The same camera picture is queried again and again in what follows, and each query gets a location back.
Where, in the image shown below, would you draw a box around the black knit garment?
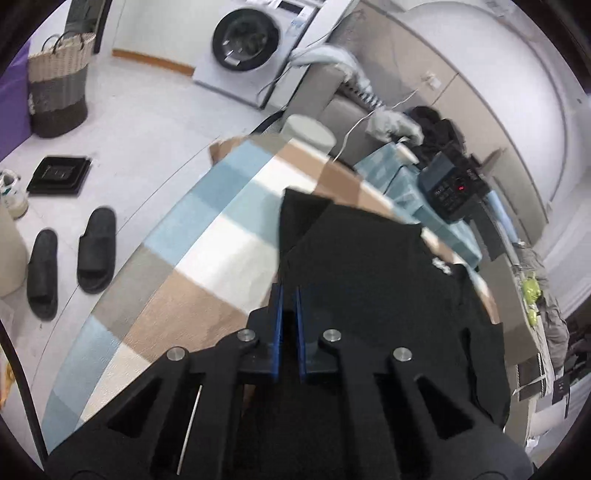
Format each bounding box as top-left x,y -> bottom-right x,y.
279,189 -> 511,427

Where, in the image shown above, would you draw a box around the black clothes pile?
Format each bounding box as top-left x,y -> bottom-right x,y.
406,106 -> 466,164

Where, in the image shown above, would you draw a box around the plaid checkered table cloth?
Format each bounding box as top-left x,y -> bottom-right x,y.
41,134 -> 502,455

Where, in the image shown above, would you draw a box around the black slipper right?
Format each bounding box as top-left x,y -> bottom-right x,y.
77,207 -> 117,294

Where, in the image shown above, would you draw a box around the black slipper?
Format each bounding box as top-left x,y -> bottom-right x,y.
26,229 -> 58,321
77,207 -> 117,294

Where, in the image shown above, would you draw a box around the teal checkered cloth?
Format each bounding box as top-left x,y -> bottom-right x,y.
353,143 -> 483,267

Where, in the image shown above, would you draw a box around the black electronic cooker device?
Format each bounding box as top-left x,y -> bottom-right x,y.
417,145 -> 491,223

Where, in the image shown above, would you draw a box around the white round stool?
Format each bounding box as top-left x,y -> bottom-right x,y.
280,114 -> 337,154

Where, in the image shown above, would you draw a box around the yellow-green toy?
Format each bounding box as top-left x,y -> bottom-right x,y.
521,272 -> 542,327

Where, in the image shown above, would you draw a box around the black slipper left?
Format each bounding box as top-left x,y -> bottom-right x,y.
26,229 -> 58,321

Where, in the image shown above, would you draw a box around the grey crumpled garment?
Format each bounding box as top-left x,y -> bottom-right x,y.
366,107 -> 424,146

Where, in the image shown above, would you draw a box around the beige trash bin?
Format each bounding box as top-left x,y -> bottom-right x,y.
0,204 -> 28,298

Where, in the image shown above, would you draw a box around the black plastic tray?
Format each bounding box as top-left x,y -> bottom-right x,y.
26,156 -> 91,196

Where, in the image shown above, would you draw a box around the white front-load washing machine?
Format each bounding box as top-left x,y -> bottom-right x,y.
191,0 -> 335,111

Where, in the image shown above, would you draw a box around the light blue blanket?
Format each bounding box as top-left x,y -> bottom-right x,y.
288,44 -> 373,93

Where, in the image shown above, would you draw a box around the grey sofa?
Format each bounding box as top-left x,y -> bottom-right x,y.
271,45 -> 394,167

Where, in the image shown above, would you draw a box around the purple bag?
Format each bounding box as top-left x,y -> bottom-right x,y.
0,41 -> 31,160

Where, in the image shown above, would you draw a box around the woven laundry basket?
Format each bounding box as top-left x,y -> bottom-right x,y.
28,31 -> 96,139

